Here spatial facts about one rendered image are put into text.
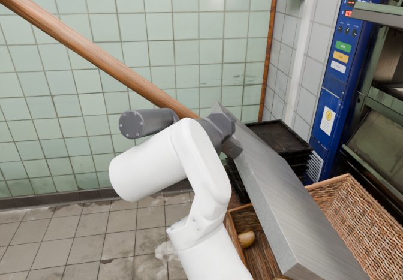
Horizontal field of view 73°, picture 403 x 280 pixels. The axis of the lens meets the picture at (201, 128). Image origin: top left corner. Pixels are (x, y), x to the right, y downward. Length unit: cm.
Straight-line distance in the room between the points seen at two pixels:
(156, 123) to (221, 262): 18
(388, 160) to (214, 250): 82
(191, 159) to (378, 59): 88
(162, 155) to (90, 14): 147
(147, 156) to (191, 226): 9
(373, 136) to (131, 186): 92
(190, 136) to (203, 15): 145
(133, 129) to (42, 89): 162
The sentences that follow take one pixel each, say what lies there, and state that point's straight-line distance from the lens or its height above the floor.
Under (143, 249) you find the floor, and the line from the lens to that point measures 191.
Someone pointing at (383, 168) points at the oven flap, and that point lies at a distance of 107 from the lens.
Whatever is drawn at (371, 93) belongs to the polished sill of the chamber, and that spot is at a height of 116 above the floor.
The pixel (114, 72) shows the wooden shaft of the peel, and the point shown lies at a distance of 49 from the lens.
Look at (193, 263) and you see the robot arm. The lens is 33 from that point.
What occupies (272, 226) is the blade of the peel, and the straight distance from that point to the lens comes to 45.
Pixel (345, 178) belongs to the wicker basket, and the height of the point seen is 84.
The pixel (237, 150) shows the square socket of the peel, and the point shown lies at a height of 118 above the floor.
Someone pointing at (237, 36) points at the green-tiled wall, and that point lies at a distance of 178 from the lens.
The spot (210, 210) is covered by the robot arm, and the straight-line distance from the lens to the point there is 30.
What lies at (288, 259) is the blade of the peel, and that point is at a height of 117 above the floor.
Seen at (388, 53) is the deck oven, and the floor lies 129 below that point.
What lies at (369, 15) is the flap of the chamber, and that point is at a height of 141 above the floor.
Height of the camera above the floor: 150
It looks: 29 degrees down
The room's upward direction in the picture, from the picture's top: straight up
